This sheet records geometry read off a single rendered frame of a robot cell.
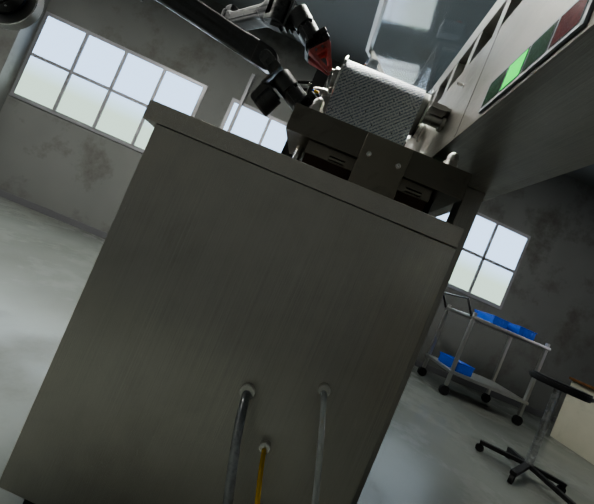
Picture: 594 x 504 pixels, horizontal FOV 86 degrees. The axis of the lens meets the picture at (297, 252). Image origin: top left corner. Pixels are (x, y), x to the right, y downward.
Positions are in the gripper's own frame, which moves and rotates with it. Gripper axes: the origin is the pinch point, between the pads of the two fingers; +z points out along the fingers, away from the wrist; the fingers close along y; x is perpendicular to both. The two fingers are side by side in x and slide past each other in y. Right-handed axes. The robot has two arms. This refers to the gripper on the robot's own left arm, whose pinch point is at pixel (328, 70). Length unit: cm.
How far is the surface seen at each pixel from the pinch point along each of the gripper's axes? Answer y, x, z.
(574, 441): -253, 137, 348
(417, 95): 5.7, 16.3, 20.2
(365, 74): 5.5, 6.5, 8.4
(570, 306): -378, 286, 285
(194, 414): 31, -64, 62
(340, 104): 5.7, -3.5, 12.7
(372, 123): 5.8, 1.8, 21.4
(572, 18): 48, 16, 33
